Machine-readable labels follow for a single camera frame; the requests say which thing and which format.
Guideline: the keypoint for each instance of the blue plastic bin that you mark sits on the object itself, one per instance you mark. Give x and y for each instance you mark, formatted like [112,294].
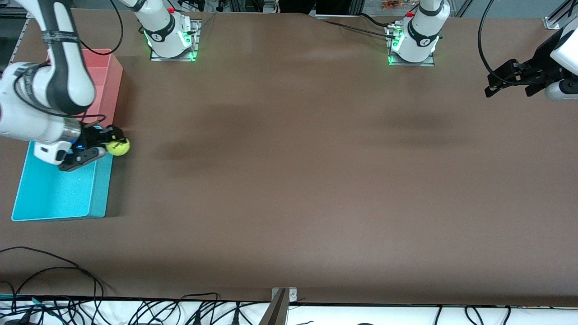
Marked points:
[58,194]

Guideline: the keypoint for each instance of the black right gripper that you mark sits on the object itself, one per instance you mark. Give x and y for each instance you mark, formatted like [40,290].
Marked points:
[92,136]

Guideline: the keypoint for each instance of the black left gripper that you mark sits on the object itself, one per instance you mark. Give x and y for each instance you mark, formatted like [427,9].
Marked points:
[541,63]

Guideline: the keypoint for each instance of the yellow tennis ball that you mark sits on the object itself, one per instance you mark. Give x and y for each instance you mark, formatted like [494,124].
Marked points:
[118,146]

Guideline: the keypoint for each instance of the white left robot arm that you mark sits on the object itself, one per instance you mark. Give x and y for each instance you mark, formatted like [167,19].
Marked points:
[417,36]

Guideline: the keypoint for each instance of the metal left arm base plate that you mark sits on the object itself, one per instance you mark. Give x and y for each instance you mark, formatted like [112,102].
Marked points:
[426,63]

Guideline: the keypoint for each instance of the pink plastic bin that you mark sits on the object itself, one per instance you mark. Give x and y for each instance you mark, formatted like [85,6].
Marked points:
[110,76]

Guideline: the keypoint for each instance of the small silver metal bracket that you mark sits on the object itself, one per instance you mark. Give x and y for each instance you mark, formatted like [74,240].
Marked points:
[293,295]

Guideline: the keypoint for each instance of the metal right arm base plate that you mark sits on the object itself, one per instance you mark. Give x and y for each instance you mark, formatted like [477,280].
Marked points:
[195,34]

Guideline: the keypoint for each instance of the aluminium frame profile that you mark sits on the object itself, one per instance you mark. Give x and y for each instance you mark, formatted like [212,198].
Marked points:
[552,22]

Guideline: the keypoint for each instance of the orange items in clear box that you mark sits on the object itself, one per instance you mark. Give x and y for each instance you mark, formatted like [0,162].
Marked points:
[393,4]

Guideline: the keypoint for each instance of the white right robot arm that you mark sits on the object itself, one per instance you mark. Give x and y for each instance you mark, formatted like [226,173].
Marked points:
[27,104]

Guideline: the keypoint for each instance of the dark grey metal bar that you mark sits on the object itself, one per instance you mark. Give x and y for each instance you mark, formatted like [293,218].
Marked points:
[276,311]

